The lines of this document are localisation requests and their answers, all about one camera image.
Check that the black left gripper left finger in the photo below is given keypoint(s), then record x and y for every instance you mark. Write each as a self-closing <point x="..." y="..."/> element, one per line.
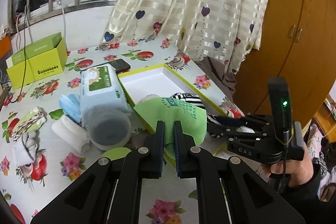
<point x="153" y="160"/>

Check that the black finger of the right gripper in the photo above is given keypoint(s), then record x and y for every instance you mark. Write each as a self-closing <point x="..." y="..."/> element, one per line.
<point x="258" y="124"/>

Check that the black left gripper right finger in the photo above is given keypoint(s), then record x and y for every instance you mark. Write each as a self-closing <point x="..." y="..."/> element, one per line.
<point x="187" y="162"/>

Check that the green cloth with print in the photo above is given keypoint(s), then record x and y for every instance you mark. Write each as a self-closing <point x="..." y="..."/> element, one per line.
<point x="193" y="119"/>

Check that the beige striped cloth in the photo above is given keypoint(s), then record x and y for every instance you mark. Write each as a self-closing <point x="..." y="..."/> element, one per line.
<point x="148" y="97"/>

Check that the person's right hand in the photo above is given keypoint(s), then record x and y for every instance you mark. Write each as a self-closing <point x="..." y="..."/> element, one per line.
<point x="300" y="171"/>

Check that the clear plastic round container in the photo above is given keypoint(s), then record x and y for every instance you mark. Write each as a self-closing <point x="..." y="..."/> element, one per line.
<point x="109" y="129"/>

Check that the brown checkered cloth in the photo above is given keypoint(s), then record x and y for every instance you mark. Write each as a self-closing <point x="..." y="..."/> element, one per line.
<point x="215" y="70"/>

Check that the white tray box green rim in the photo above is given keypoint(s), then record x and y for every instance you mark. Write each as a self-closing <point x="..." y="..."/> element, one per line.
<point x="164" y="81"/>

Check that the rolled white towel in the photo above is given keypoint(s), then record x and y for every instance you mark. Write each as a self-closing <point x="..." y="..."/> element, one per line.
<point x="72" y="133"/>

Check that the wet wipes pack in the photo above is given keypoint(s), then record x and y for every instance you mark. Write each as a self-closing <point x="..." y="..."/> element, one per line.
<point x="101" y="90"/>

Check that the blue face mask pack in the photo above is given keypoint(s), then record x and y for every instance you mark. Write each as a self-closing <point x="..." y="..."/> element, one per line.
<point x="71" y="106"/>

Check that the black smartphone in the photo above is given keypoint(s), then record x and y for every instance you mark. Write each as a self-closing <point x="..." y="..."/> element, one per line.
<point x="120" y="65"/>

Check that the wooden cabinet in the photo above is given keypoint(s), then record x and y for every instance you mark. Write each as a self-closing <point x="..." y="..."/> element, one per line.
<point x="297" y="43"/>

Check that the green striped packet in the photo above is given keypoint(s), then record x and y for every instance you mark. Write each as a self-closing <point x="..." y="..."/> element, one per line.
<point x="32" y="121"/>

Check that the cream heart pattern curtain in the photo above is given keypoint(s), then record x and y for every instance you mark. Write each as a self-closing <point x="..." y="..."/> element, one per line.
<point x="226" y="30"/>

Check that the lime green cardboard box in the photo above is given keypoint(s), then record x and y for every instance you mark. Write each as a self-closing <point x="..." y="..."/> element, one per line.
<point x="44" y="58"/>

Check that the orange plastic bin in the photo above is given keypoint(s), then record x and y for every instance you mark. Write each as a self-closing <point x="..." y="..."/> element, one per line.
<point x="5" y="45"/>

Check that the black mounted camera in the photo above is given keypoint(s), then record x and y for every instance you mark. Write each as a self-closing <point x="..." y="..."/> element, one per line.
<point x="281" y="110"/>

